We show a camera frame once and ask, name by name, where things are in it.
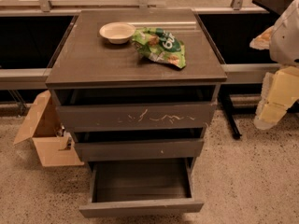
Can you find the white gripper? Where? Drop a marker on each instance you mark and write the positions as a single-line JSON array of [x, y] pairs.
[[286, 37]]

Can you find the grey bottom drawer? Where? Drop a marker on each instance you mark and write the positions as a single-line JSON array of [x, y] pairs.
[[140, 188]]

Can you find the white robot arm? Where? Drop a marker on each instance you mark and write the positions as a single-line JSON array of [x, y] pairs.
[[284, 42]]

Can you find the scratched grey top drawer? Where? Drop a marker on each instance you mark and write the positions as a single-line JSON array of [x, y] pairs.
[[95, 110]]

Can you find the dark grey drawer cabinet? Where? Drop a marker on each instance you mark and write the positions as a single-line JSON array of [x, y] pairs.
[[88, 61]]

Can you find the grey middle drawer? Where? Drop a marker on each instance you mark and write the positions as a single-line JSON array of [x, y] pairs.
[[139, 144]]

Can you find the black table with legs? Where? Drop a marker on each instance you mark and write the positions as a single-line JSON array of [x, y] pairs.
[[246, 78]]

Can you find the green snack bag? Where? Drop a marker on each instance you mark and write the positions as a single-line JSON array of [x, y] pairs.
[[159, 46]]

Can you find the white paper bowl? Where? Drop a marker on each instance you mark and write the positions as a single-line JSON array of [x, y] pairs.
[[117, 32]]

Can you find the open cardboard box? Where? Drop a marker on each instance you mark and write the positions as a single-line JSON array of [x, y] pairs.
[[54, 146]]

